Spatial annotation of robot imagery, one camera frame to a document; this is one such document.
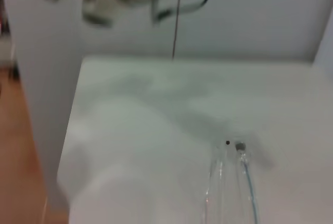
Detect clear white glasses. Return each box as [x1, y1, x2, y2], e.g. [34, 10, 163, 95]
[201, 139, 261, 224]

